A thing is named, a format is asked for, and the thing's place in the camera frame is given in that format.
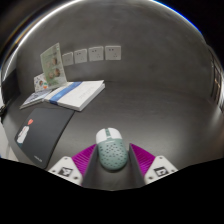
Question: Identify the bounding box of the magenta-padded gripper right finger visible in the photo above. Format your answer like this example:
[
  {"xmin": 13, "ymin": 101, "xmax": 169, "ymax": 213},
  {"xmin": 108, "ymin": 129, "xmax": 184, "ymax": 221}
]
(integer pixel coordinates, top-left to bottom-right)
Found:
[{"xmin": 128, "ymin": 143, "xmax": 179, "ymax": 185}]

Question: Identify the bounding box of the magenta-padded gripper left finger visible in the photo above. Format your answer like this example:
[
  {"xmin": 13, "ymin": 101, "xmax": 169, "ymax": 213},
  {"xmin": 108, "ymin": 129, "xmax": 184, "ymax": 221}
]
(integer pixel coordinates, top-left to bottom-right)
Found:
[{"xmin": 48, "ymin": 143, "xmax": 101, "ymax": 190}]

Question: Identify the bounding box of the white and green computer mouse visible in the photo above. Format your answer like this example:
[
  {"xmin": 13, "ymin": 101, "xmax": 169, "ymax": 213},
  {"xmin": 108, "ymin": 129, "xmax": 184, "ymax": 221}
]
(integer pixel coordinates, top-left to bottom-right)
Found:
[{"xmin": 95, "ymin": 127, "xmax": 129, "ymax": 172}]

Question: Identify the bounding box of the black mouse pad with print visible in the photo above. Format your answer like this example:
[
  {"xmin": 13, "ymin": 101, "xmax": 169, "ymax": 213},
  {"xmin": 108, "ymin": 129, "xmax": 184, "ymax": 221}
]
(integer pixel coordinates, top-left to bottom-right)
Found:
[{"xmin": 13, "ymin": 107, "xmax": 76, "ymax": 170}]

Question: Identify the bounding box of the white book with blue band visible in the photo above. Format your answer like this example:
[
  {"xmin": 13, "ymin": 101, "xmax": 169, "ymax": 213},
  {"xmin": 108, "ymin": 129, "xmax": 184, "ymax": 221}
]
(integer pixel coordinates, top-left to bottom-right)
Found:
[{"xmin": 43, "ymin": 79, "xmax": 106, "ymax": 112}]

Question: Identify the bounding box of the grey striped booklet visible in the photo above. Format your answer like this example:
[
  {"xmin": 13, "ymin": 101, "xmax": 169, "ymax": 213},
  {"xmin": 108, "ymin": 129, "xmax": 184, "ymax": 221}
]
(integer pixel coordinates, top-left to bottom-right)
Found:
[{"xmin": 19, "ymin": 88, "xmax": 54, "ymax": 110}]

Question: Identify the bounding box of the small white illustrated card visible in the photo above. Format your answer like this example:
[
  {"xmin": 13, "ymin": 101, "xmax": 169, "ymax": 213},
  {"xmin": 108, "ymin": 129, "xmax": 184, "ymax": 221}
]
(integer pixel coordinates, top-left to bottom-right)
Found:
[{"xmin": 33, "ymin": 72, "xmax": 50, "ymax": 93}]

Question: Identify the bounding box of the green menu sign stand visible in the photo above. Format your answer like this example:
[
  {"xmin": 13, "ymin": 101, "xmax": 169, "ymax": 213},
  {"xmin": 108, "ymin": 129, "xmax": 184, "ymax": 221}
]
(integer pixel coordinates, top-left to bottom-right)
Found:
[{"xmin": 39, "ymin": 42, "xmax": 68, "ymax": 90}]

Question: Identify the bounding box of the black framed glass door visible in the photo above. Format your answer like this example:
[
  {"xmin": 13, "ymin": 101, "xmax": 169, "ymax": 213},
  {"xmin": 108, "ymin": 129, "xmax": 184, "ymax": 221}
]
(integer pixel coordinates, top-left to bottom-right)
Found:
[{"xmin": 209, "ymin": 49, "xmax": 224, "ymax": 111}]

